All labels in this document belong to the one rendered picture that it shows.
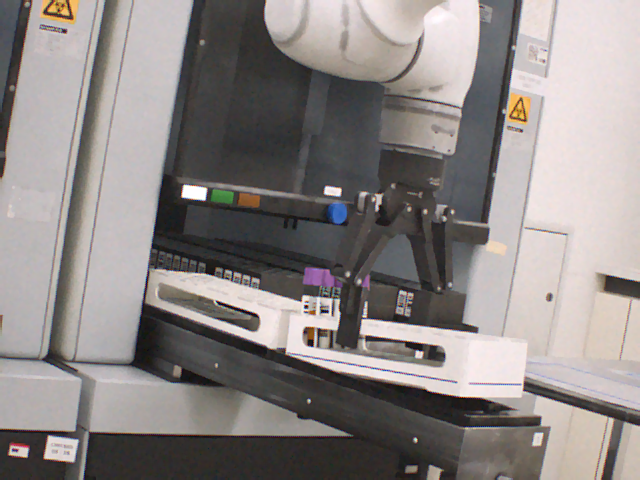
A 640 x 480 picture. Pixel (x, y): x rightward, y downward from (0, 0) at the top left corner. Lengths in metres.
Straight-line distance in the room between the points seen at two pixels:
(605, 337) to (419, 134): 2.77
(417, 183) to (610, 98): 2.73
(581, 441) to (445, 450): 2.90
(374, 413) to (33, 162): 0.55
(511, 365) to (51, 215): 0.62
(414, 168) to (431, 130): 0.05
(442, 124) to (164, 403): 0.53
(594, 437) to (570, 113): 1.02
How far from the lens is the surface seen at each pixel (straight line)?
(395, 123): 1.47
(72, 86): 1.68
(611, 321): 4.17
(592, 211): 4.15
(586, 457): 4.22
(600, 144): 4.14
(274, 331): 1.59
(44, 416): 1.63
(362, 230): 1.45
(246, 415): 1.80
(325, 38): 1.33
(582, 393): 1.65
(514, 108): 2.19
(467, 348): 1.36
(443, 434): 1.35
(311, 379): 1.51
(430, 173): 1.48
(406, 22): 1.35
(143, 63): 1.73
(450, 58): 1.46
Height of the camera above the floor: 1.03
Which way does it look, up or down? 3 degrees down
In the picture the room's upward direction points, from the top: 10 degrees clockwise
